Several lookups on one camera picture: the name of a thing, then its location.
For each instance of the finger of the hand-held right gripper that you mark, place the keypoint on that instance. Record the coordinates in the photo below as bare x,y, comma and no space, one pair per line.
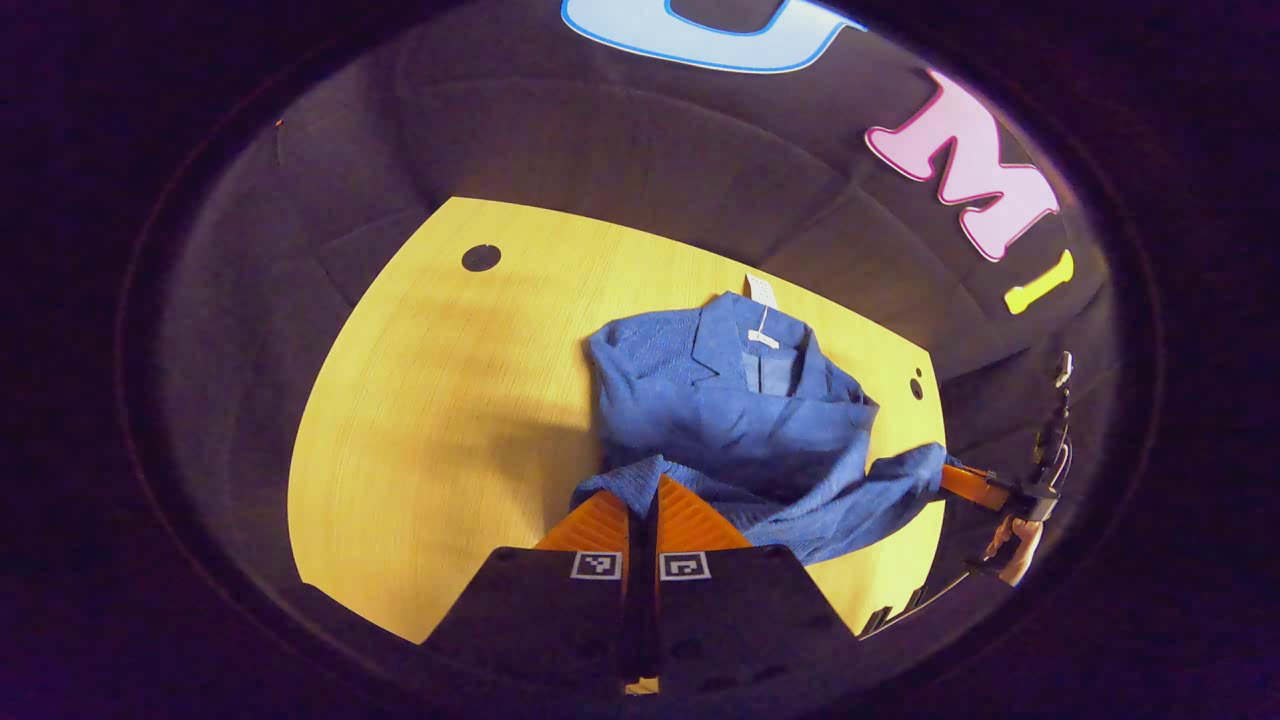
975,487

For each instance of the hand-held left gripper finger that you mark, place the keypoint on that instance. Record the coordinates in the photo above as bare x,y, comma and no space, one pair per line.
628,610
652,610

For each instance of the blue shirt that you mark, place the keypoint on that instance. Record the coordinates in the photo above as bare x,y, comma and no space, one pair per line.
740,420

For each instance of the black backdrop cloth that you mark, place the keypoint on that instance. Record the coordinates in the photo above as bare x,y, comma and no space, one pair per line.
600,140

